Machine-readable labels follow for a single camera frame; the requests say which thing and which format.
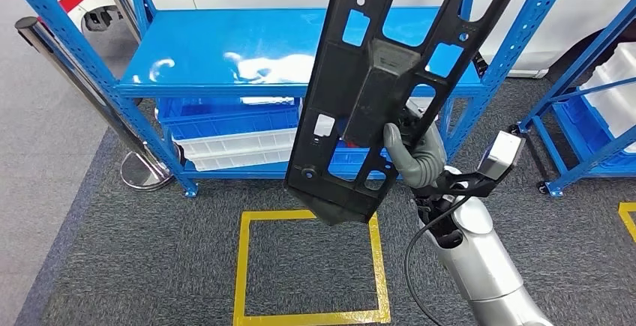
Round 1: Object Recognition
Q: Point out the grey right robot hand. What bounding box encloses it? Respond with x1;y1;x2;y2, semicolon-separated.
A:
382;99;449;190

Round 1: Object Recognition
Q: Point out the black plastic panel part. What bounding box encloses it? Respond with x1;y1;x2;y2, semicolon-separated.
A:
283;0;533;226

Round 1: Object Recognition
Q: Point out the blue wheeled shelf rack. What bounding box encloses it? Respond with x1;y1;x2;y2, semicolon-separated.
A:
511;8;636;198

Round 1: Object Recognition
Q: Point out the blue metal shelf rack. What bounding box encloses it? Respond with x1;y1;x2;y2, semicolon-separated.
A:
0;0;580;198

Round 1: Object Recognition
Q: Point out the blue plastic bin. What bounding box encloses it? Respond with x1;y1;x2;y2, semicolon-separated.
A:
156;97;302;141
325;145;398;178
551;90;636;178

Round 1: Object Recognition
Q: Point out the yellow floor tape square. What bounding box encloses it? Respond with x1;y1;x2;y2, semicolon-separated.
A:
618;202;636;243
232;209;392;326

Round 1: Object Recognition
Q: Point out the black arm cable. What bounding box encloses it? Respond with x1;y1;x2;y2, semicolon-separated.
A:
403;196;473;326

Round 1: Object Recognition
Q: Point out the chrome stanchion post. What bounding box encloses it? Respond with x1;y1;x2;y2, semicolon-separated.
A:
14;16;175;192
94;0;145;42

